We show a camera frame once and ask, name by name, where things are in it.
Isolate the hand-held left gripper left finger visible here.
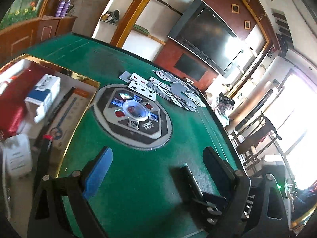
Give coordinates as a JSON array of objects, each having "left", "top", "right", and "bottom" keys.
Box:
[{"left": 27, "top": 146, "right": 114, "bottom": 238}]

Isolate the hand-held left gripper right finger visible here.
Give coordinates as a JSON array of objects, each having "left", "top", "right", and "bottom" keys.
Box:
[{"left": 202, "top": 147, "right": 291, "bottom": 238}]

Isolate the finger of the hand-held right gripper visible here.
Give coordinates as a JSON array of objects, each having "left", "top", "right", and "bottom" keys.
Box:
[{"left": 180, "top": 165, "right": 248, "bottom": 226}]

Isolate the white plastic bottle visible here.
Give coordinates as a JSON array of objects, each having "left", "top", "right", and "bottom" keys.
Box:
[{"left": 4, "top": 133, "right": 33, "bottom": 179}]

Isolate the white and blue carton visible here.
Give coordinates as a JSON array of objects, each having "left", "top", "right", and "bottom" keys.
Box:
[{"left": 24, "top": 74, "right": 61, "bottom": 124}]

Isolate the white gold-rimmed box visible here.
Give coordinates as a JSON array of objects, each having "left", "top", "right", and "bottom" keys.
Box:
[{"left": 0, "top": 53, "right": 101, "bottom": 228}]

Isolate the red foil packet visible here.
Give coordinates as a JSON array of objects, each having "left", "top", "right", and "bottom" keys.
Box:
[{"left": 0, "top": 62, "right": 47, "bottom": 140}]

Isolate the dark wooden chair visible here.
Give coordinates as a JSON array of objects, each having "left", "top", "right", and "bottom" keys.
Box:
[{"left": 230, "top": 111, "right": 283, "bottom": 174}]

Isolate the floral cloth bag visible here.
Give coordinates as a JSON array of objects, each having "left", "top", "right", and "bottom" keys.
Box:
[{"left": 214, "top": 93, "right": 236, "bottom": 127}]

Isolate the round table control panel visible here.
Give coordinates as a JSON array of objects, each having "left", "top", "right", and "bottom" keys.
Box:
[{"left": 93, "top": 84, "right": 172, "bottom": 150}]

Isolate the pile of playing cards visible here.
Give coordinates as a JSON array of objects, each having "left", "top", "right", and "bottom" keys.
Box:
[{"left": 119, "top": 69, "right": 207, "bottom": 111}]

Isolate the red wooden television cabinet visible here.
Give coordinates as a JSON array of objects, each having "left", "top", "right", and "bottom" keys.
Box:
[{"left": 154, "top": 40, "right": 218, "bottom": 92}]

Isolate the green flat shelf item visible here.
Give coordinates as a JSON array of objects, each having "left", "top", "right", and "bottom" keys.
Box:
[{"left": 134, "top": 24, "right": 150, "bottom": 35}]

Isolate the wooden side cabinet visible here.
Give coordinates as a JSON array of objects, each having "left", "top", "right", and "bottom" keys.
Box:
[{"left": 37, "top": 16, "right": 78, "bottom": 42}]

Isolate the grey shelf clutter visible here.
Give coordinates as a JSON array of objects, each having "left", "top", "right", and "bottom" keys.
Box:
[{"left": 101, "top": 9, "right": 120, "bottom": 23}]

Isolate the purple spray bottle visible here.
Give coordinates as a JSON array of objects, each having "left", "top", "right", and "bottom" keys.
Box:
[
  {"left": 61, "top": 0, "right": 71, "bottom": 18},
  {"left": 55, "top": 0, "right": 65, "bottom": 18}
]

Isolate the flower and bamboo mural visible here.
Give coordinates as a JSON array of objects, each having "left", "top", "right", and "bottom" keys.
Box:
[{"left": 0, "top": 0, "right": 53, "bottom": 30}]

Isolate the wall television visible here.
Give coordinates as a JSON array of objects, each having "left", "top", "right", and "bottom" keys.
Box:
[{"left": 167, "top": 0, "right": 245, "bottom": 76}]

